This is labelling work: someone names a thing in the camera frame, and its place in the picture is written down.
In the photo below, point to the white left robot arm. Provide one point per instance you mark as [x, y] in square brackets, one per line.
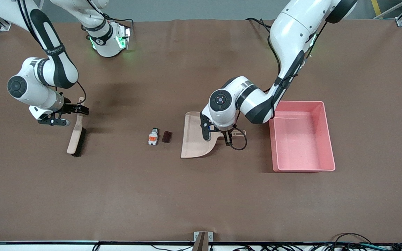
[291, 35]

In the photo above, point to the small dark brown block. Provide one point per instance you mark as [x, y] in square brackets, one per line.
[166, 137]

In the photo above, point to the beige plastic dustpan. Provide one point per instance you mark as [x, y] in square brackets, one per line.
[194, 143]

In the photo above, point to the white orange electrical switch part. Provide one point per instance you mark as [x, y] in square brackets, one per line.
[153, 138]

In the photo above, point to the brown table cover mat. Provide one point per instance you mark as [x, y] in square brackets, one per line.
[201, 195]

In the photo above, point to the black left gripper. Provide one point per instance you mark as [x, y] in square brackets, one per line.
[227, 135]

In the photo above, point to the metal table edge bracket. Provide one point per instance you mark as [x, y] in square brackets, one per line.
[197, 237]

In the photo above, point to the pink plastic bin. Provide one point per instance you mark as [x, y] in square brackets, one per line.
[302, 146]

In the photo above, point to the beige brush with black bristles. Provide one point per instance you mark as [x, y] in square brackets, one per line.
[73, 143]

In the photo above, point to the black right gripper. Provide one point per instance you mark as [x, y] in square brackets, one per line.
[71, 108]

